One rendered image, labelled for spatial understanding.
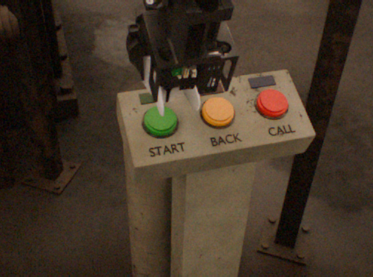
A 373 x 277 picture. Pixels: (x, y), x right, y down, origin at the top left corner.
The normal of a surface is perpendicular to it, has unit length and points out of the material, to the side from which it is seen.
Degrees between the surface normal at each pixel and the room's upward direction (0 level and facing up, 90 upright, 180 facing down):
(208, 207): 90
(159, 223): 90
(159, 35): 20
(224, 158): 110
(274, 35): 0
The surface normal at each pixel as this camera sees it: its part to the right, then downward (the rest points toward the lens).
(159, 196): 0.05, 0.65
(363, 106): 0.03, -0.76
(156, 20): 0.11, -0.50
